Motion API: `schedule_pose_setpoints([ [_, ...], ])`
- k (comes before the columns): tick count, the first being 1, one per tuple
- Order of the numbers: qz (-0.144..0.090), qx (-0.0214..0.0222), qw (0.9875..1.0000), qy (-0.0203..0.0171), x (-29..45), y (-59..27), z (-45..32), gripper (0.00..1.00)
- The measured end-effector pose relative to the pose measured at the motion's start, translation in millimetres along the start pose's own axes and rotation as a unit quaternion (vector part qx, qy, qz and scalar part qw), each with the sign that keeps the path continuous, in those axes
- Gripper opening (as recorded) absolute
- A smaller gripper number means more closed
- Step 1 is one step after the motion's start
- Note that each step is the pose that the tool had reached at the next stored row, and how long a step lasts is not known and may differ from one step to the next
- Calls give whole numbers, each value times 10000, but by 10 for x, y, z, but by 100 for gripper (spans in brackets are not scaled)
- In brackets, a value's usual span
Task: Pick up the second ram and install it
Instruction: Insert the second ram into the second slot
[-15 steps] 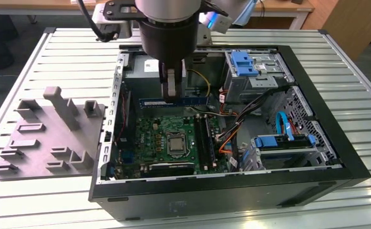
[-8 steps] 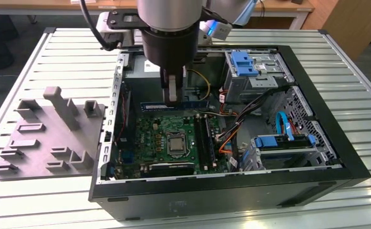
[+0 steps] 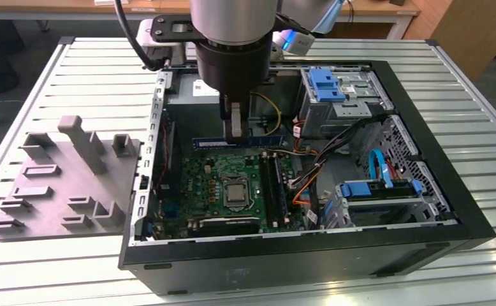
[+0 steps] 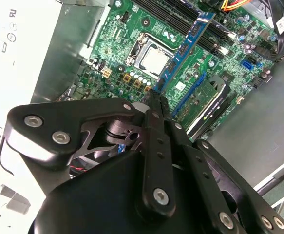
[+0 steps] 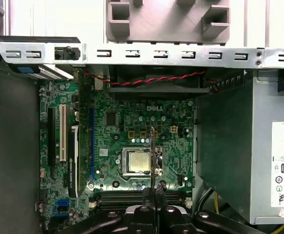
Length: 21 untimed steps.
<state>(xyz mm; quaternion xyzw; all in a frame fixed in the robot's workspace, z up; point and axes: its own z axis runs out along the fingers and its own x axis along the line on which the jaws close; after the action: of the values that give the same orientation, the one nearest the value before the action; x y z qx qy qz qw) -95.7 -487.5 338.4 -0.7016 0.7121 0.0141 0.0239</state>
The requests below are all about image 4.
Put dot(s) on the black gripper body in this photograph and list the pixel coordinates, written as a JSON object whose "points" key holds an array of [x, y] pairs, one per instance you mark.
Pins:
{"points": [[95, 202]]}

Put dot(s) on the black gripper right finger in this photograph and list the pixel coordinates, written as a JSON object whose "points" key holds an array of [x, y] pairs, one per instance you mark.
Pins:
{"points": [[200, 170]]}

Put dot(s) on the blue RAM stick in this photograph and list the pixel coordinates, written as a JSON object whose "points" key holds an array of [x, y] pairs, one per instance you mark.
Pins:
{"points": [[188, 48]]}

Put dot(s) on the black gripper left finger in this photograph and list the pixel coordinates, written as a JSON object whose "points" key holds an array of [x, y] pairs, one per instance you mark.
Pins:
{"points": [[59, 114]]}

